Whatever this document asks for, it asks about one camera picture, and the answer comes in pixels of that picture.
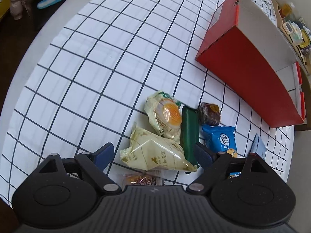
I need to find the blue cookie packet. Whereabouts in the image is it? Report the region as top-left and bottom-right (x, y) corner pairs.
(199, 125), (238, 170)

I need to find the small pink clear candy packet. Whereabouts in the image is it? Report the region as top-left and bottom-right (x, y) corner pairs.
(121, 170), (164, 190)

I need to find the cream star snack packet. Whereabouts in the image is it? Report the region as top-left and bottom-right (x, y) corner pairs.
(120, 124), (197, 172)

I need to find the light blue small packet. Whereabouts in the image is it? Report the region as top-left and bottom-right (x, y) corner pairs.
(250, 134), (267, 160)

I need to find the green snack bar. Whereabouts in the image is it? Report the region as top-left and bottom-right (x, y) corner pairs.
(180, 105), (199, 170)

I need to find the dark brown wrapped cake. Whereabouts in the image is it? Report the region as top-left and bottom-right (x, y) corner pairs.
(198, 102), (221, 126)

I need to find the egg yolk pastry packet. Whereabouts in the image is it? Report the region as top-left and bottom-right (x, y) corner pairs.
(144, 90), (182, 144)

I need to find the white grid tablecloth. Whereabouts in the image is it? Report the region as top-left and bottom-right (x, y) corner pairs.
(1, 0), (294, 204)

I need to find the red cardboard box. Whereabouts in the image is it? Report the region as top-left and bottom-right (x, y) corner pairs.
(196, 0), (305, 128)

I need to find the wooden side cabinet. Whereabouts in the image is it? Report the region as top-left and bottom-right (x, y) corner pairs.
(271, 0), (310, 76)

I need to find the yellow box on cabinet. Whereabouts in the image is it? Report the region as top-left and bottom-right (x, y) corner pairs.
(299, 29), (310, 50)

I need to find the tissue pack on cabinet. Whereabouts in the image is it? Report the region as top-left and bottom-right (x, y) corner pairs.
(291, 22), (303, 45)

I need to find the white digital timer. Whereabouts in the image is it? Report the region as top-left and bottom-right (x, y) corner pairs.
(282, 21), (294, 35)

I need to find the orange drink bottle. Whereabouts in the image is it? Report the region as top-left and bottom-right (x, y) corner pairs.
(279, 4), (293, 18)

